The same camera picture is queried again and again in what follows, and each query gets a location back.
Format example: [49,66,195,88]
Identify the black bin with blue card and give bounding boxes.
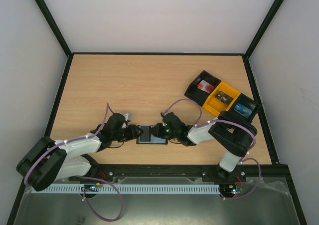
[218,93,260,132]

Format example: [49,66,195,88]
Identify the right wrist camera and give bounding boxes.
[160,112,171,120]

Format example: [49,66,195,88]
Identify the black card in yellow bin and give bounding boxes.
[215,91,233,105]

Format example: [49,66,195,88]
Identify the black bin with red card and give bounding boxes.
[184,70,221,106]

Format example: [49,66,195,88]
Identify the metal tray sheet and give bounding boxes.
[14,178,299,225]

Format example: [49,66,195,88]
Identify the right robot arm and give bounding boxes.
[150,111,257,181]

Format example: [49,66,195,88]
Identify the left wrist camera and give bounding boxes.
[124,113,132,122]

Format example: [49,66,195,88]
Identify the yellow bin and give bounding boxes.
[202,81,241,117]

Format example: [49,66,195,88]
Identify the black leather card holder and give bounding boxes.
[136,125,168,145]

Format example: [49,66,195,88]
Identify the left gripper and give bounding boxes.
[112,124,143,142]

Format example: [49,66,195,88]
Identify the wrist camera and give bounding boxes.
[160,112,171,120]
[124,113,132,122]

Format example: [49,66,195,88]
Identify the blue card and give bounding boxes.
[234,103,253,118]

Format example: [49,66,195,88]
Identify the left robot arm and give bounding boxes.
[16,113,143,191]

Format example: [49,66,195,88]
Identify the grey slotted cable duct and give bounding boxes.
[39,184,220,195]

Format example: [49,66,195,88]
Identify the red white card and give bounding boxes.
[197,80,214,94]

